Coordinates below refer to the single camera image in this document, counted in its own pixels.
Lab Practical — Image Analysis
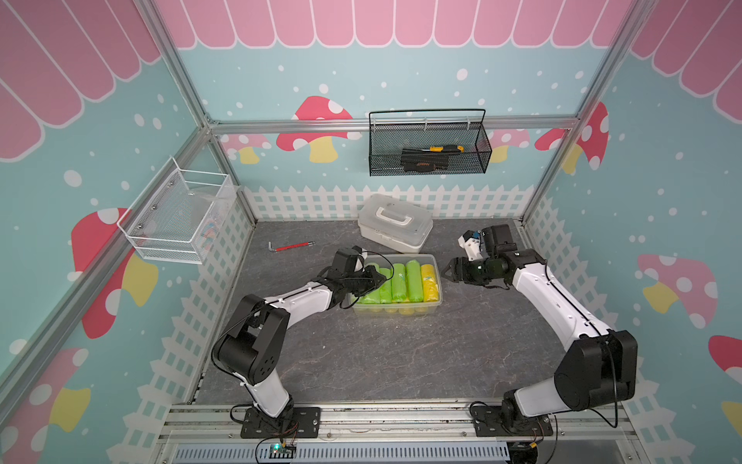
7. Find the white lidded case with handle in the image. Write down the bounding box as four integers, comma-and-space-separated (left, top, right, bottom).
357, 193, 433, 254

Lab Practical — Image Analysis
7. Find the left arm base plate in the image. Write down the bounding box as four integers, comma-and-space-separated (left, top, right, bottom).
240, 407, 322, 439

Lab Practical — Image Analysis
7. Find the black tool in basket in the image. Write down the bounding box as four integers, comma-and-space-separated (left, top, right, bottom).
400, 149, 449, 173

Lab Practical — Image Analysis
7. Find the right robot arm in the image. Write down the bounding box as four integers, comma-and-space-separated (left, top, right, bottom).
444, 225, 638, 429

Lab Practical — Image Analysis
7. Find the black wire mesh basket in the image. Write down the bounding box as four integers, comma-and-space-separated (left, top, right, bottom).
368, 108, 492, 176

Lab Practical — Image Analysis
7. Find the green roll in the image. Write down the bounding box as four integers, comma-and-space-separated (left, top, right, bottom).
378, 267, 392, 305
406, 260, 424, 303
391, 263, 408, 303
359, 263, 386, 305

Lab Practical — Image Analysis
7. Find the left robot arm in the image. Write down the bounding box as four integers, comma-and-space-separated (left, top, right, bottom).
210, 247, 388, 420

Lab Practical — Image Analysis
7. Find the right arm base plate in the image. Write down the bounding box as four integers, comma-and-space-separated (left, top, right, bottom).
469, 401, 554, 441

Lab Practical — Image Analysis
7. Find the yellow roll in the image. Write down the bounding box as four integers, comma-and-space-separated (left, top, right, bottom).
420, 264, 440, 303

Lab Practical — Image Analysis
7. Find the red handled hex key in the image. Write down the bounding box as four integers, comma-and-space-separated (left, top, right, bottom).
268, 241, 315, 252

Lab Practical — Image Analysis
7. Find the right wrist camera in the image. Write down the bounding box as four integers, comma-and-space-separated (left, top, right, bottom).
458, 230, 484, 262

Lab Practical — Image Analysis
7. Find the white wire basket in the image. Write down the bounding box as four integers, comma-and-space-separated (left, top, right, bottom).
117, 159, 237, 265

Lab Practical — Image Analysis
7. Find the small circuit board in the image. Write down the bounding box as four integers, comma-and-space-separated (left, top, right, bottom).
269, 444, 297, 459

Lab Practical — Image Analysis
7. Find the yellow black screwdriver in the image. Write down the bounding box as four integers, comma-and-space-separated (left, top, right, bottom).
420, 145, 465, 153

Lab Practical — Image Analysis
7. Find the clear plastic storage box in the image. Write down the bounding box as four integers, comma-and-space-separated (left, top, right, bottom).
345, 254, 444, 316

